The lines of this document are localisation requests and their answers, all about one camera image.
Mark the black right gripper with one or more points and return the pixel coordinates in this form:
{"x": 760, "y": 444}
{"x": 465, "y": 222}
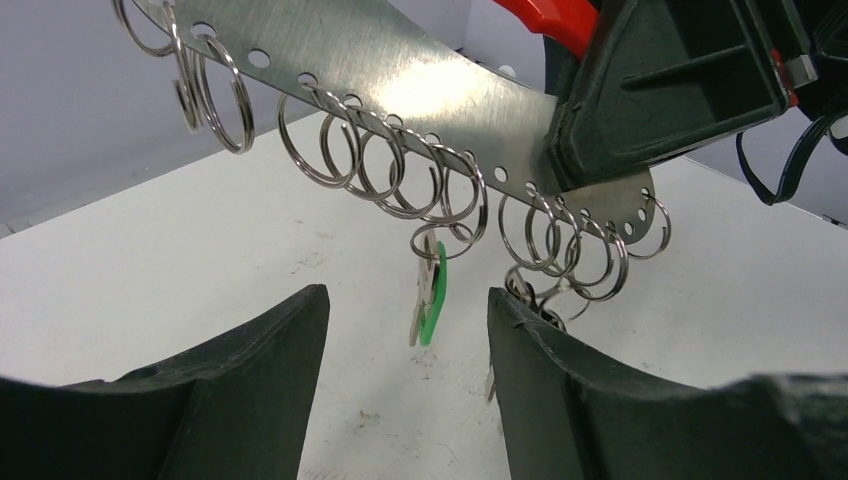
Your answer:
{"x": 662, "y": 78}

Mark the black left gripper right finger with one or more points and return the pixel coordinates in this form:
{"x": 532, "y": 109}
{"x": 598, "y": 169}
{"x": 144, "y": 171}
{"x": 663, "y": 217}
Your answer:
{"x": 570, "y": 411}

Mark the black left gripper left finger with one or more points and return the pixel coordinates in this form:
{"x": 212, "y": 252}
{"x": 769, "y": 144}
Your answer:
{"x": 233, "y": 407}

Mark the steel key holder red handle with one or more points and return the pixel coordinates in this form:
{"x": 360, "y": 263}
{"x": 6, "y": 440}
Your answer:
{"x": 372, "y": 104}

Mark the green key tag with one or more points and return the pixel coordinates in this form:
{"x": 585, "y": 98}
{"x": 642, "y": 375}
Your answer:
{"x": 436, "y": 298}

